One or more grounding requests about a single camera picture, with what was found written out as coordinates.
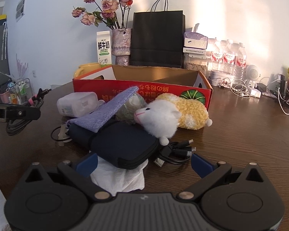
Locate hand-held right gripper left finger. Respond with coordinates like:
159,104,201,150
24,153,111,199

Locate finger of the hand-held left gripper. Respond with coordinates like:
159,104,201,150
5,105,41,122

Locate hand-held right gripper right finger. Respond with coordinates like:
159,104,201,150
176,153,268,200

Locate black white braided cable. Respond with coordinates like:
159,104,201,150
6,88,51,136

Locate navy fabric pouch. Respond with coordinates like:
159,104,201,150
69,123,98,148

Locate white tissue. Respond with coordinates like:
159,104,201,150
90,156,148,196

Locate navy zip case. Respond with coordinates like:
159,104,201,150
90,121,159,170

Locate purple cloth pouch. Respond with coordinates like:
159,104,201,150
66,86,139,133

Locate white translucent plastic container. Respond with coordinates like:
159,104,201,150
56,92,99,117

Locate white and yellow plush toy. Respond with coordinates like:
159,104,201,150
134,93,213,145

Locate iridescent clear plastic bag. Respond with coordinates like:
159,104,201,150
116,93,148,126

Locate red cardboard box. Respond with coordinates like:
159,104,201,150
72,64,213,112

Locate yellow mug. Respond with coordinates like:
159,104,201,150
74,63,102,79

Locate white round tin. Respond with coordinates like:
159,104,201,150
210,70,234,86

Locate black power adapter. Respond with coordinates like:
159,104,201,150
255,83,270,93

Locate white milk carton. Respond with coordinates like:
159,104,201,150
97,31,112,68

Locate clear seed container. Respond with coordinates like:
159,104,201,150
183,48,209,74

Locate white round speaker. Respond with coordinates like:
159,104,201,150
245,64,261,87

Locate small black bottle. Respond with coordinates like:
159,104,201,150
279,74,288,97

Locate purple textured vase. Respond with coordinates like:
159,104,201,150
111,28,132,66

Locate black paper bag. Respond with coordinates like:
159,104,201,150
130,0,186,69

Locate dried pink flower bouquet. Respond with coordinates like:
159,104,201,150
71,0,133,29

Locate wire rack with bottles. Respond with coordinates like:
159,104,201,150
0,78,34,105

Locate black cable bundle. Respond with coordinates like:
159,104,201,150
154,139,197,167

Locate thin cable with white clip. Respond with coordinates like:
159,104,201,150
50,123,73,148

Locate tangled white cables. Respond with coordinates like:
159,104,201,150
230,78,251,98

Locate white charging cable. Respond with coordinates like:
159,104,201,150
277,87,289,115

